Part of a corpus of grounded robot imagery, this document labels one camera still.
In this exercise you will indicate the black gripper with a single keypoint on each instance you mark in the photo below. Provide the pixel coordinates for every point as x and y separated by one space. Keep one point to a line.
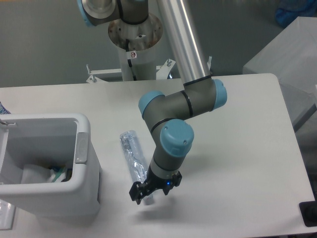
139 190

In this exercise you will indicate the crushed clear plastic bottle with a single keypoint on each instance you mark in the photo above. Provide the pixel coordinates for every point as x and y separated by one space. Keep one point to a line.
133 153

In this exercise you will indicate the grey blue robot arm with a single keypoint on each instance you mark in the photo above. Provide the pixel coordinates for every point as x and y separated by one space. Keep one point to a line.
165 116

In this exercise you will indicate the white trash can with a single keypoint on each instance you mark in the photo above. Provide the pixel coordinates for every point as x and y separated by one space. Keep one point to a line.
49 140

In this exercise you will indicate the black device at table edge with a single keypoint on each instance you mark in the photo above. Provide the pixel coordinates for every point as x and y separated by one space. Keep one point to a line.
309 213

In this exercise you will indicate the blue white packet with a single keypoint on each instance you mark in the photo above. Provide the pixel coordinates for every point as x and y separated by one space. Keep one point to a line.
3 110

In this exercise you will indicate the grey side table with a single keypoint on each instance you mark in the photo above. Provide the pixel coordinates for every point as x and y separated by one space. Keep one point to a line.
292 57

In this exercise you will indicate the blue plastic bag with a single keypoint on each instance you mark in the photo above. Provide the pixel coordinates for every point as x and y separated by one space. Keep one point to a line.
288 10

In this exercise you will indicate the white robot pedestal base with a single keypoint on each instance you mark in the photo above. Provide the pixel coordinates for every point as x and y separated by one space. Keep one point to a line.
136 46

